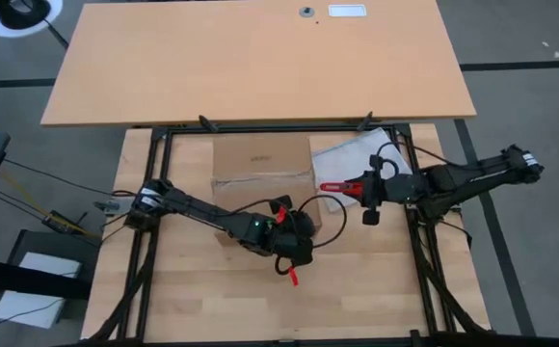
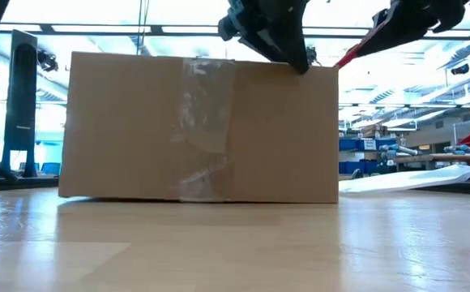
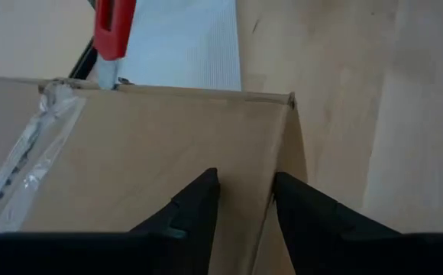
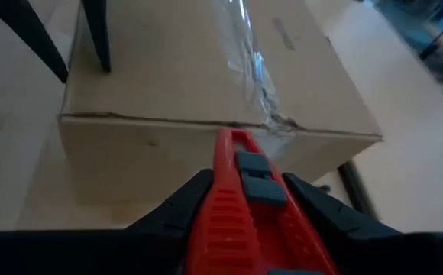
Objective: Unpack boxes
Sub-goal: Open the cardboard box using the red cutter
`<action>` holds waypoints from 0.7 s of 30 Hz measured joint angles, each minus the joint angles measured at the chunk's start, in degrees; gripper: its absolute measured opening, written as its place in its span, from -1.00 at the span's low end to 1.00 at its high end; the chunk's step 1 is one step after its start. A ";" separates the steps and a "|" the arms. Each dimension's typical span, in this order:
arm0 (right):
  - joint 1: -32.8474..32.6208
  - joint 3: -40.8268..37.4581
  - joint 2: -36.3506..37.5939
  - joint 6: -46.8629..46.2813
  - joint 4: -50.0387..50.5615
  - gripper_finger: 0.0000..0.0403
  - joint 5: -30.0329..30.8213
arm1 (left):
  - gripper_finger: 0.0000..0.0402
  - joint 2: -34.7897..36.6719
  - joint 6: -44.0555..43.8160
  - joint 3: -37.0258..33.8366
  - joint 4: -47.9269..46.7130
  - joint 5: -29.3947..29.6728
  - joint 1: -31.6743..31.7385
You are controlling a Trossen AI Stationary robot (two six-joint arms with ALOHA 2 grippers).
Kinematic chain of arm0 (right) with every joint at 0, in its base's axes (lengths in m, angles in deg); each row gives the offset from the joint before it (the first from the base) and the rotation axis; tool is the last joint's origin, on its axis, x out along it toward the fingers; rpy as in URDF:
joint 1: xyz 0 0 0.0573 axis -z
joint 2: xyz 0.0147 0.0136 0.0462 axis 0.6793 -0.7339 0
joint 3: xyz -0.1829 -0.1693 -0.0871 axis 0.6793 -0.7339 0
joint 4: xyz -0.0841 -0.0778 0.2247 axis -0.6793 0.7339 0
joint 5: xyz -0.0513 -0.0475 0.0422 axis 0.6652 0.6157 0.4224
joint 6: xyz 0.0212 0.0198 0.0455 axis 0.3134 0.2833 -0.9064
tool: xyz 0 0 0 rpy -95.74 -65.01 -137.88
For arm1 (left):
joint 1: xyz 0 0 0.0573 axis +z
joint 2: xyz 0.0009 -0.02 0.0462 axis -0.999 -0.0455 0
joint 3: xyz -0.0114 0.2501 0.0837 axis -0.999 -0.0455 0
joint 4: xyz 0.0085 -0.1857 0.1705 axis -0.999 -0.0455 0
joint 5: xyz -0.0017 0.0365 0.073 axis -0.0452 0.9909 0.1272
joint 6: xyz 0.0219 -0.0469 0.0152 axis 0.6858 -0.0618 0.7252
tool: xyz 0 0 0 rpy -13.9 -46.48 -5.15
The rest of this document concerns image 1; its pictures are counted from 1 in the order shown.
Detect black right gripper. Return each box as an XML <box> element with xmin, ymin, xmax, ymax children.
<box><xmin>342</xmin><ymin>165</ymin><xmax>428</xmax><ymax>210</ymax></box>

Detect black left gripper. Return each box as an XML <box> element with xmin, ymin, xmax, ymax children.
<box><xmin>253</xmin><ymin>211</ymin><xmax>318</xmax><ymax>267</ymax></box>

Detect red utility knife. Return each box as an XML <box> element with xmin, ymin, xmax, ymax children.
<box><xmin>319</xmin><ymin>180</ymin><xmax>364</xmax><ymax>199</ymax></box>

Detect clear bubble wrap bag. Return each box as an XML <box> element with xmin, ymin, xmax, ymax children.
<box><xmin>310</xmin><ymin>126</ymin><xmax>413</xmax><ymax>214</ymax></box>

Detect brown cardboard box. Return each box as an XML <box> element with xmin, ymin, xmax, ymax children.
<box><xmin>211</xmin><ymin>134</ymin><xmax>324</xmax><ymax>248</ymax></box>

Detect black desk clamp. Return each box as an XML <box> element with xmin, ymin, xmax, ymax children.
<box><xmin>356</xmin><ymin>110</ymin><xmax>375</xmax><ymax>133</ymax></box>
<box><xmin>198</xmin><ymin>114</ymin><xmax>221</xmax><ymax>134</ymax></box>

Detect white desk plate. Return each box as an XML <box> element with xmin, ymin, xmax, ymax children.
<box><xmin>328</xmin><ymin>3</ymin><xmax>368</xmax><ymax>18</ymax></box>

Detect light wooden desk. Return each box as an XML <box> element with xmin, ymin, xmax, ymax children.
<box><xmin>40</xmin><ymin>0</ymin><xmax>478</xmax><ymax>128</ymax></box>

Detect black hub device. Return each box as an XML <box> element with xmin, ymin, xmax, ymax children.
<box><xmin>41</xmin><ymin>209</ymin><xmax>89</xmax><ymax>236</ymax></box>

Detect black side cabinet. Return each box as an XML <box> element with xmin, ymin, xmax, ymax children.
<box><xmin>0</xmin><ymin>229</ymin><xmax>101</xmax><ymax>347</ymax></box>

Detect white paper sheet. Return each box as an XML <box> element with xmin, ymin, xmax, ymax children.
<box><xmin>0</xmin><ymin>251</ymin><xmax>83</xmax><ymax>331</ymax></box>

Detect white round stand base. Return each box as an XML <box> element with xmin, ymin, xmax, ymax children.
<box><xmin>0</xmin><ymin>0</ymin><xmax>64</xmax><ymax>39</ymax></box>

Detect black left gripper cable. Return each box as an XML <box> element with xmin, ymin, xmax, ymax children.
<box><xmin>274</xmin><ymin>194</ymin><xmax>349</xmax><ymax>276</ymax></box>

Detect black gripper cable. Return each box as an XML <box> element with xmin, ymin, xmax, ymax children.
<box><xmin>374</xmin><ymin>141</ymin><xmax>459</xmax><ymax>179</ymax></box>
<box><xmin>274</xmin><ymin>194</ymin><xmax>349</xmax><ymax>276</ymax></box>

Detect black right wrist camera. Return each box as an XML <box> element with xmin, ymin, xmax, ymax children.
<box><xmin>361</xmin><ymin>206</ymin><xmax>382</xmax><ymax>227</ymax></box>

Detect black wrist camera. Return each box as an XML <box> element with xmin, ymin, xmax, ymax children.
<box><xmin>361</xmin><ymin>206</ymin><xmax>382</xmax><ymax>227</ymax></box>
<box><xmin>268</xmin><ymin>194</ymin><xmax>294</xmax><ymax>214</ymax></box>

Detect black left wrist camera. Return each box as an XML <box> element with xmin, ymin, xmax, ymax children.
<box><xmin>268</xmin><ymin>194</ymin><xmax>294</xmax><ymax>214</ymax></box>

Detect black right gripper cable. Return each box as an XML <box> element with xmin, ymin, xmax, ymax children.
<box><xmin>374</xmin><ymin>141</ymin><xmax>459</xmax><ymax>179</ymax></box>

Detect silver mounting bracket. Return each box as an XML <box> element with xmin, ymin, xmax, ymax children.
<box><xmin>93</xmin><ymin>196</ymin><xmax>135</xmax><ymax>217</ymax></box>

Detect yellow cable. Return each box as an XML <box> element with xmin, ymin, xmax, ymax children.
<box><xmin>0</xmin><ymin>171</ymin><xmax>103</xmax><ymax>238</ymax></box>

